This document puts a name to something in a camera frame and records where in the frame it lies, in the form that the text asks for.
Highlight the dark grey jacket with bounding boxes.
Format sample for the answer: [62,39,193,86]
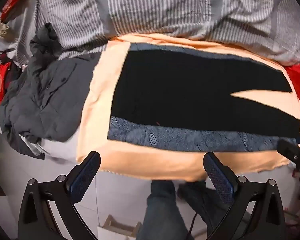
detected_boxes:
[0,22,102,159]

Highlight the light grey cloth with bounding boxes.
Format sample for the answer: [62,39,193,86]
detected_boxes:
[19,132,78,164]

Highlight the cardboard box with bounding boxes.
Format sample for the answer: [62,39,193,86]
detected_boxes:
[97,214,143,240]

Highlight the peach bed sheet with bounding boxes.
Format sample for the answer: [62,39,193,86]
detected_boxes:
[76,33,300,183]

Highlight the black cable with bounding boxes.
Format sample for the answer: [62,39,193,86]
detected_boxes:
[186,212,198,240]

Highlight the person's leg in jeans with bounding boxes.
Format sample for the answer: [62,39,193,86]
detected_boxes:
[136,180,190,240]

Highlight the dark shoe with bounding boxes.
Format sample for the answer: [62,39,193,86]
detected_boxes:
[176,180,231,232]

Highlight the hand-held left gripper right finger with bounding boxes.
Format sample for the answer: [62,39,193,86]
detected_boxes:
[203,152,290,240]

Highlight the black trousers with blue band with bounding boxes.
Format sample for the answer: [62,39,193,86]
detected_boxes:
[107,42,299,153]

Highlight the black pants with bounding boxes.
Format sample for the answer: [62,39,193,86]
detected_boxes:
[112,49,300,135]

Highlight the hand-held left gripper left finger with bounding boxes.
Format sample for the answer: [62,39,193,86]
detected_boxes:
[17,151,102,240]

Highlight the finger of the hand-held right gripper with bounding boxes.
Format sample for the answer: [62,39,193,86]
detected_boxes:
[277,139,300,162]

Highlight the grey striped quilt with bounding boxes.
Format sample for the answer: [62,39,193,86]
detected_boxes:
[0,0,300,67]

